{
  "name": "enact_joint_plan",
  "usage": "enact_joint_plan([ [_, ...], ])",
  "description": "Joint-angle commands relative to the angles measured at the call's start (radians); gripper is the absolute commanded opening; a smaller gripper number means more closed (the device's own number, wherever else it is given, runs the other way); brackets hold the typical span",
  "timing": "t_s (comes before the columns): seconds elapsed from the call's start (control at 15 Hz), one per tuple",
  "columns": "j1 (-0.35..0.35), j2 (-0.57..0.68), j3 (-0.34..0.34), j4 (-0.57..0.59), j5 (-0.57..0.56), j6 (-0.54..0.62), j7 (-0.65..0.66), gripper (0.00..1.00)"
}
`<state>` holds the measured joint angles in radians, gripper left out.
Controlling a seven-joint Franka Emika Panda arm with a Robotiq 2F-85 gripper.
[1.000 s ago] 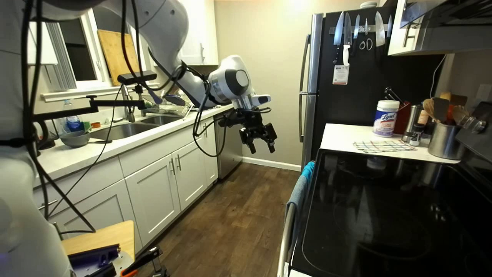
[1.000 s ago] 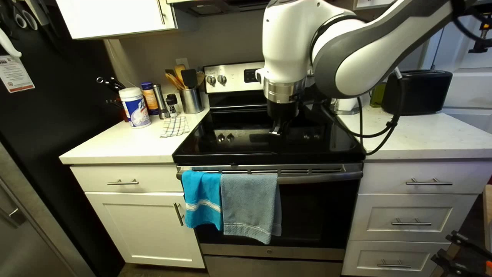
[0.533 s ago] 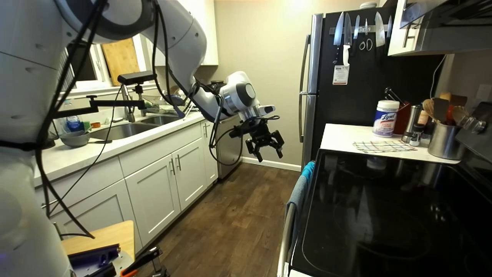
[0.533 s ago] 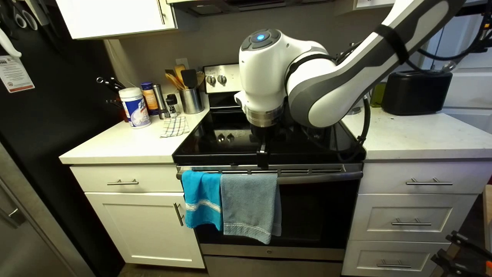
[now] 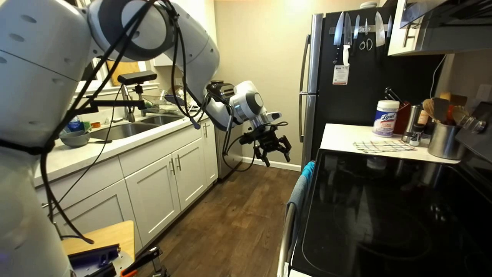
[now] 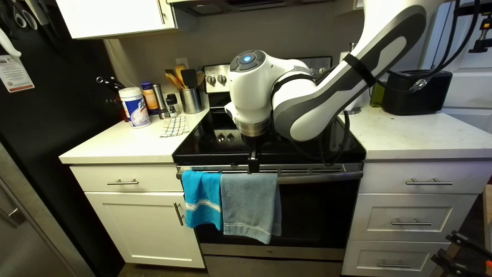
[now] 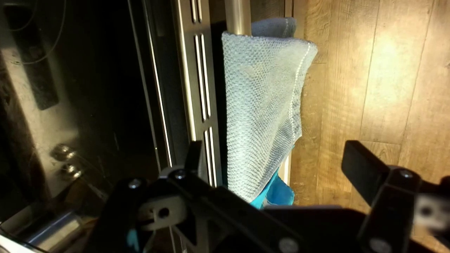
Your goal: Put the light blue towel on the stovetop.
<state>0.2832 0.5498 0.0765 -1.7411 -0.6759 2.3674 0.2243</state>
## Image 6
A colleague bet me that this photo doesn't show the dark glass bottle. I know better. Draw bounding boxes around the dark glass bottle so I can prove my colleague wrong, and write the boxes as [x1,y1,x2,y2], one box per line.
[95,75,127,123]

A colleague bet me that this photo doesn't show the white cabinet door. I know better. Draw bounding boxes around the white cabinet door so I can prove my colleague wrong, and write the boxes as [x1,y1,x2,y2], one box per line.
[84,190,206,269]

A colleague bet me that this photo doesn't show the white drawer beside refrigerator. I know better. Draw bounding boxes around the white drawer beside refrigerator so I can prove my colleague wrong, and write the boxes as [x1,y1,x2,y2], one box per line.
[69,163,184,193]

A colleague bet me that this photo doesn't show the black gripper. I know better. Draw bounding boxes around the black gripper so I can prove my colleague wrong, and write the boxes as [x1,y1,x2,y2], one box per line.
[244,133,264,175]

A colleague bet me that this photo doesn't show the small dark shaker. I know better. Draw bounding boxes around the small dark shaker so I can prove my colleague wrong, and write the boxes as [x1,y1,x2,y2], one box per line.
[164,90,181,116]

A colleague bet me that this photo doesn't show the green bottle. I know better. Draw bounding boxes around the green bottle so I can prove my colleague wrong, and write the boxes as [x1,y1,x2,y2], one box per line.
[369,81,385,109]

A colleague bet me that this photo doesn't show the bright blue towel white stripe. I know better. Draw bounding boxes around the bright blue towel white stripe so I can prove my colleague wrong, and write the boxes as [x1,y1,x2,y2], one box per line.
[178,169,224,232]

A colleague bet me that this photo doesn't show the black spatula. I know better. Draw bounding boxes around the black spatula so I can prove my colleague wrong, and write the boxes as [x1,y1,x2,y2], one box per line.
[179,66,201,90]

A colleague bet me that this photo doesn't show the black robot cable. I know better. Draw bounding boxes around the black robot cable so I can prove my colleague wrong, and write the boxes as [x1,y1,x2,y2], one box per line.
[409,0,485,93]

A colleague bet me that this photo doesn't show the steel handle of panel drawer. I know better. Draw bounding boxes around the steel handle of panel drawer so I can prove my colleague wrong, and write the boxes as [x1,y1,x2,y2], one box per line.
[389,218,433,229]

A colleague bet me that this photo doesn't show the lowest white panel drawer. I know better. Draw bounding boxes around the lowest white panel drawer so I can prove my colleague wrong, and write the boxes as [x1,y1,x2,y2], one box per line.
[341,238,453,277]

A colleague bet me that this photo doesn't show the black toaster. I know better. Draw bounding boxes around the black toaster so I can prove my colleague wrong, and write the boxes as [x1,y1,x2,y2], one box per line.
[381,67,455,116]

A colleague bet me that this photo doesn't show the black glass top stove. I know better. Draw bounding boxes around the black glass top stove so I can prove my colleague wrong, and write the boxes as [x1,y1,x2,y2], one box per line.
[170,61,367,277]

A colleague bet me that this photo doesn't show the orange spice bottle blue cap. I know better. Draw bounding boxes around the orange spice bottle blue cap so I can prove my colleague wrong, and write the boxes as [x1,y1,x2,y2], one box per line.
[139,81,161,115]

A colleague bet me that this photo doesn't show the steel oven door handle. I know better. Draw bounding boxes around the steel oven door handle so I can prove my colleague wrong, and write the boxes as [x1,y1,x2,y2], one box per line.
[175,164,364,186]

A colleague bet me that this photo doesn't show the steel handle of lowest drawer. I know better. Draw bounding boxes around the steel handle of lowest drawer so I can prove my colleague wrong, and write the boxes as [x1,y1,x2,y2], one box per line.
[375,258,412,269]

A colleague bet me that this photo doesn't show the white paper flyer red print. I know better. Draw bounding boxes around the white paper flyer red print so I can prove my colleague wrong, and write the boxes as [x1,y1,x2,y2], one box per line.
[0,52,36,95]

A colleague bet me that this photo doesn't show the steel handle of shallow drawer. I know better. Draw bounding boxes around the steel handle of shallow drawer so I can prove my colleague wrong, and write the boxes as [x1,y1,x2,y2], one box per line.
[404,176,455,186]

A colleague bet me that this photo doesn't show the scissors with black handles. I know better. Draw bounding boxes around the scissors with black handles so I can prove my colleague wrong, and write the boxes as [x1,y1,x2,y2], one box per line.
[9,0,50,30]

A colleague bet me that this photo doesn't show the black refrigerator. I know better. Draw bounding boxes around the black refrigerator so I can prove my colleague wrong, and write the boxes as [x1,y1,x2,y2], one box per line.
[0,0,127,277]

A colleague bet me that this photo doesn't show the white drawer with panel front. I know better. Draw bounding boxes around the white drawer with panel front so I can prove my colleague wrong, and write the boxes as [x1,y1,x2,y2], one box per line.
[352,192,479,243]

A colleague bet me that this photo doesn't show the steel handle beside refrigerator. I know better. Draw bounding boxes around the steel handle beside refrigerator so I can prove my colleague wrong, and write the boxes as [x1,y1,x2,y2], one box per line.
[104,176,141,187]

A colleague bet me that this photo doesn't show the white hook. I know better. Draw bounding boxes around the white hook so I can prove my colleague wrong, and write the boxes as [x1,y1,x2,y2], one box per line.
[0,27,23,58]

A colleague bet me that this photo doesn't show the white wall cabinet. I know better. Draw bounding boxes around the white wall cabinet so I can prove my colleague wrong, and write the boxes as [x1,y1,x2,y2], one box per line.
[53,0,178,41]

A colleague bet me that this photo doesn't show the light blue towel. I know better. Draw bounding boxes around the light blue towel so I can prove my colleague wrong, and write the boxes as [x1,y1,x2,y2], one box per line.
[219,172,282,246]

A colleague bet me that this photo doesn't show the white wipes canister blue label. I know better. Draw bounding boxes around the white wipes canister blue label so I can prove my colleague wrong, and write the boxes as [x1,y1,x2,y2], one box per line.
[116,84,152,129]

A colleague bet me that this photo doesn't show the steel cabinet door handle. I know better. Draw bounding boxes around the steel cabinet door handle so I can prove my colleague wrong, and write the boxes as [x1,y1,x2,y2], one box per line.
[172,201,186,227]

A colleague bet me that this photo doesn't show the wooden spoon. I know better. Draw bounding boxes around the wooden spoon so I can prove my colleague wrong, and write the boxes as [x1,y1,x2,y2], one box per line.
[163,67,186,92]

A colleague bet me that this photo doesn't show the steel utensil holder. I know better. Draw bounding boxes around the steel utensil holder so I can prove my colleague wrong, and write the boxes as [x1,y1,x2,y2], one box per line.
[179,86,203,115]

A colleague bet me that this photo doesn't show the dark range hood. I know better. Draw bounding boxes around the dark range hood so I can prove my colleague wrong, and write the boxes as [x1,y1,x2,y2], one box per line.
[167,0,359,15]

